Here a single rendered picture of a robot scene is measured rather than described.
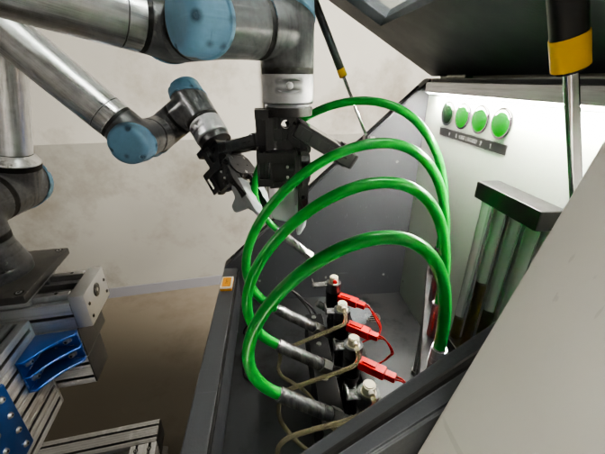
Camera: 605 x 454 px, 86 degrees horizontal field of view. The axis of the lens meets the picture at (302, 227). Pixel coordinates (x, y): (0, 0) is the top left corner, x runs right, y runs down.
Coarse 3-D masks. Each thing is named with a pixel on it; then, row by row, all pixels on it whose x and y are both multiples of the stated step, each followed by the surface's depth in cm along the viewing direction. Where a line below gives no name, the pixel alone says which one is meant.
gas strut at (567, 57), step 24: (552, 0) 17; (576, 0) 17; (552, 24) 18; (576, 24) 17; (552, 48) 18; (576, 48) 18; (552, 72) 19; (576, 72) 18; (576, 96) 19; (576, 120) 20; (576, 144) 21; (576, 168) 22
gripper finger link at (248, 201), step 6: (240, 180) 67; (246, 180) 68; (234, 186) 68; (246, 186) 67; (234, 192) 68; (246, 192) 66; (252, 192) 67; (240, 198) 68; (246, 198) 66; (252, 198) 66; (234, 204) 69; (240, 204) 68; (246, 204) 67; (252, 204) 66; (258, 204) 67; (234, 210) 69; (240, 210) 68; (252, 210) 66; (258, 210) 67
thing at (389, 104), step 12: (360, 96) 54; (372, 96) 54; (324, 108) 56; (336, 108) 56; (396, 108) 53; (408, 120) 54; (420, 120) 53; (420, 132) 54; (432, 144) 54; (444, 168) 55; (252, 180) 66; (444, 180) 55; (276, 228) 69
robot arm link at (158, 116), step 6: (162, 108) 72; (156, 114) 72; (162, 114) 71; (168, 114) 71; (156, 120) 68; (162, 120) 71; (168, 120) 71; (174, 120) 71; (168, 126) 71; (174, 126) 72; (180, 126) 72; (168, 132) 70; (174, 132) 73; (180, 132) 74; (186, 132) 75; (168, 138) 70; (174, 138) 74; (180, 138) 76; (168, 144) 71; (162, 150) 74; (156, 156) 77
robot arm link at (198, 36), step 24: (168, 0) 35; (192, 0) 33; (216, 0) 34; (240, 0) 36; (264, 0) 38; (168, 24) 37; (192, 24) 34; (216, 24) 34; (240, 24) 36; (264, 24) 38; (192, 48) 35; (216, 48) 36; (240, 48) 38; (264, 48) 40
